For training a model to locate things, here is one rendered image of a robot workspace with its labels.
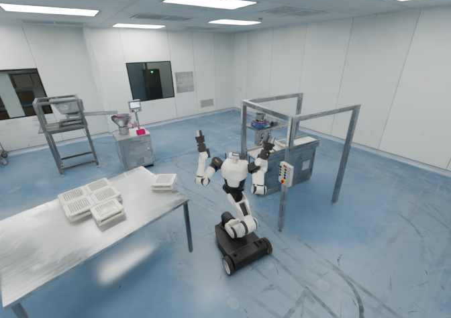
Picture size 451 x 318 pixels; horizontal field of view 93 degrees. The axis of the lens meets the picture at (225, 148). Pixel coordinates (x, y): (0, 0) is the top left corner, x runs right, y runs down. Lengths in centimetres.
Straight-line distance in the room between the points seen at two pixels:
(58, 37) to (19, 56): 93
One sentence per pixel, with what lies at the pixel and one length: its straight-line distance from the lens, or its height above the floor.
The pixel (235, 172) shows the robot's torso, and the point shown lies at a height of 115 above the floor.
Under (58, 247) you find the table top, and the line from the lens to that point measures 240.
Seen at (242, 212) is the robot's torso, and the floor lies 67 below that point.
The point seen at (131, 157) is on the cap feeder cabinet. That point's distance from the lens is 475.
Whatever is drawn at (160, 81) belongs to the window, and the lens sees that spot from 759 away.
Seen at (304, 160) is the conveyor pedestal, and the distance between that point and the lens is 406.
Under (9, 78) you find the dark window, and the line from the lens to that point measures 720.
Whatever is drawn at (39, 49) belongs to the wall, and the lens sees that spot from 711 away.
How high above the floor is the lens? 228
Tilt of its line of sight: 25 degrees down
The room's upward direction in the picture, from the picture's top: 1 degrees counter-clockwise
